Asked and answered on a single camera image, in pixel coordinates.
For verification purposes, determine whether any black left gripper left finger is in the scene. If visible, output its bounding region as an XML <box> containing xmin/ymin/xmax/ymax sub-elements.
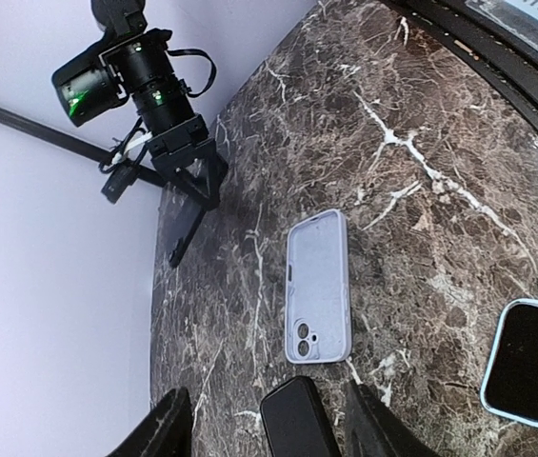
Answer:
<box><xmin>108</xmin><ymin>387</ymin><xmax>193</xmax><ymax>457</ymax></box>

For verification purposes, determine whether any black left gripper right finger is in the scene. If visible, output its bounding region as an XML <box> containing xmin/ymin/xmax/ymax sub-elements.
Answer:
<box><xmin>345</xmin><ymin>381</ymin><xmax>438</xmax><ymax>457</ymax></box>

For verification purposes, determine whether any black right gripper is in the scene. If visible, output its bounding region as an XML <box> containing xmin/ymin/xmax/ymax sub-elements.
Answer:
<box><xmin>146</xmin><ymin>114</ymin><xmax>228</xmax><ymax>268</ymax></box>

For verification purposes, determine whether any black smartphone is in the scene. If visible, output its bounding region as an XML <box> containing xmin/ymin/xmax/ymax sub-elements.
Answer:
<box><xmin>260</xmin><ymin>376</ymin><xmax>341</xmax><ymax>457</ymax></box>

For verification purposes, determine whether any white silicone phone case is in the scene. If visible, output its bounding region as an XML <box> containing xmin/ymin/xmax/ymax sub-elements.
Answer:
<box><xmin>284</xmin><ymin>209</ymin><xmax>352</xmax><ymax>365</ymax></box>

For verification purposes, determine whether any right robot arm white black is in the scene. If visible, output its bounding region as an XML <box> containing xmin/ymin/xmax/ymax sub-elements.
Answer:
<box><xmin>51</xmin><ymin>1</ymin><xmax>229</xmax><ymax>268</ymax></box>

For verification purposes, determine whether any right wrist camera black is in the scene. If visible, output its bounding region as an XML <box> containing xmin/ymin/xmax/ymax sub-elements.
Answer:
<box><xmin>99</xmin><ymin>128</ymin><xmax>150</xmax><ymax>205</ymax></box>

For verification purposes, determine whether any black right frame post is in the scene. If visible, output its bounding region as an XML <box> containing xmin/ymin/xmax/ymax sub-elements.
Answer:
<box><xmin>0</xmin><ymin>108</ymin><xmax>167</xmax><ymax>189</ymax></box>

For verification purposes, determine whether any black table edge rail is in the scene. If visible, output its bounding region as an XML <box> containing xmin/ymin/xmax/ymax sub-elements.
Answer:
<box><xmin>386</xmin><ymin>0</ymin><xmax>538</xmax><ymax>132</ymax></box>

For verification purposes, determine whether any white slotted cable duct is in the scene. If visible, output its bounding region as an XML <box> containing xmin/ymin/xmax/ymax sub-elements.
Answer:
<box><xmin>465</xmin><ymin>0</ymin><xmax>538</xmax><ymax>23</ymax></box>

